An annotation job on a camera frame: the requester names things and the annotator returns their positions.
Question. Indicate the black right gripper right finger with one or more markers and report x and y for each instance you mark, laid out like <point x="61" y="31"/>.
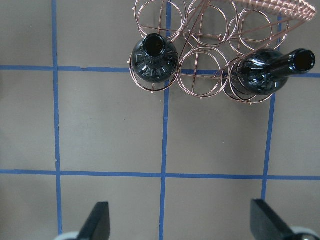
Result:
<point x="265" y="223"/>

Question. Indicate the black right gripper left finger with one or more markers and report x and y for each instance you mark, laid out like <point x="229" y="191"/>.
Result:
<point x="98" y="224"/>

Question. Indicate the dark wine bottle in basket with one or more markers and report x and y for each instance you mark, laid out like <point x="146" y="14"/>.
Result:
<point x="154" y="59"/>

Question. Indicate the dark wine bottle under handle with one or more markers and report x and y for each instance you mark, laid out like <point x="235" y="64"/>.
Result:
<point x="266" y="71"/>

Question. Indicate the copper wire wine basket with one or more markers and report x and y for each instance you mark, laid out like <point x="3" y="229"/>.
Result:
<point x="210" y="40"/>

